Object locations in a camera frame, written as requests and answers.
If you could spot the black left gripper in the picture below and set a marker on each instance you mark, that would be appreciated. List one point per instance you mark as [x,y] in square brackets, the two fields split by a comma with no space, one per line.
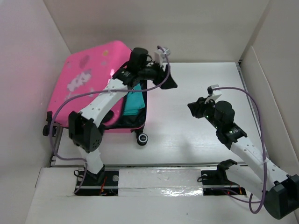
[161,74]

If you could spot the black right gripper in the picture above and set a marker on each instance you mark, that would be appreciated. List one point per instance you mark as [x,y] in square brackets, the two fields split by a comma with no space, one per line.
[196,108]

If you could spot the turquoise shorts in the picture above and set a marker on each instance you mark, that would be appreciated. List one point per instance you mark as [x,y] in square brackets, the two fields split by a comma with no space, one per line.
[134,103]

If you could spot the pink hard-shell suitcase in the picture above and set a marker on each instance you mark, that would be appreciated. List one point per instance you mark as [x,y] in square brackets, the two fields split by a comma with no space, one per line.
[84,73]

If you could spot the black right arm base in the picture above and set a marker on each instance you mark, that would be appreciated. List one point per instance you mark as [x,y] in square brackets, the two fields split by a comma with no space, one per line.
[215,186]

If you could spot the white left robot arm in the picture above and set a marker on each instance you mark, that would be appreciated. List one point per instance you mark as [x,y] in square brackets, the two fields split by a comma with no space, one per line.
[86,127]

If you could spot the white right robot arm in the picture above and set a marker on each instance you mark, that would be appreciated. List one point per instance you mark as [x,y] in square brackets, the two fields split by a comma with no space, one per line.
[277,191]

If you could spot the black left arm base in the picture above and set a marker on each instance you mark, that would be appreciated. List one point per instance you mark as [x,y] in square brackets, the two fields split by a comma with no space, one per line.
[107,186]

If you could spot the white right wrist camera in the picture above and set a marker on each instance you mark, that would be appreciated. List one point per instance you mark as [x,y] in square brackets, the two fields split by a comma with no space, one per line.
[213,93]

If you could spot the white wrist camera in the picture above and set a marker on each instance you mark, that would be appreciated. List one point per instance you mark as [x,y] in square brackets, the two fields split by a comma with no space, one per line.
[160,55]
[213,93]

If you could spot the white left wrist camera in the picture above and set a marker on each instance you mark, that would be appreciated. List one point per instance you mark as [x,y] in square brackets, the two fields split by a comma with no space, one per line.
[160,55]

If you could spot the aluminium front rail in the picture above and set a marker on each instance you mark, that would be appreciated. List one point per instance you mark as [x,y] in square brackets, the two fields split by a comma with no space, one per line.
[150,166]

